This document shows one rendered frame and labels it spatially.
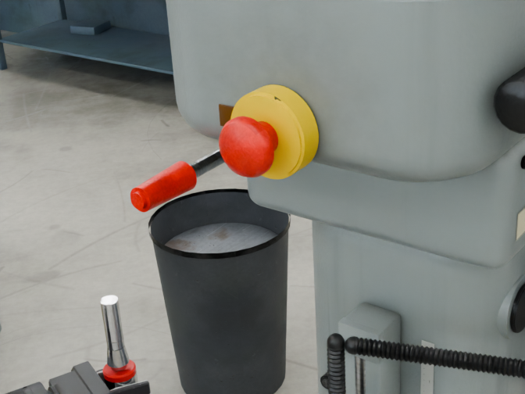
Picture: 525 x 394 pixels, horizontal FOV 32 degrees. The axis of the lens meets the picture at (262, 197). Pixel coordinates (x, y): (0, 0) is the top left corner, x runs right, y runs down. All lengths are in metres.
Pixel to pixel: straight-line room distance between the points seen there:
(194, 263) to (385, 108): 2.32
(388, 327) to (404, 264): 0.06
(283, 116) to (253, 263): 2.30
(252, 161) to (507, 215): 0.20
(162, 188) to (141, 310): 3.11
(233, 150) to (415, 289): 0.26
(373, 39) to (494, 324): 0.32
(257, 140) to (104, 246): 3.75
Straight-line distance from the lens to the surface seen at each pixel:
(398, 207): 0.70
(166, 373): 3.39
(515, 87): 0.55
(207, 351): 3.05
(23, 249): 4.40
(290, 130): 0.58
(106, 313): 1.27
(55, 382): 1.34
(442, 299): 0.77
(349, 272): 0.80
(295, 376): 3.32
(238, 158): 0.57
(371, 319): 0.78
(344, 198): 0.72
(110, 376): 1.32
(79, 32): 7.05
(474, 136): 0.57
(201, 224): 3.26
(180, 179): 0.68
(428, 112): 0.56
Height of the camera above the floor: 1.98
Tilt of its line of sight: 25 degrees down
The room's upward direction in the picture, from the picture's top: 4 degrees counter-clockwise
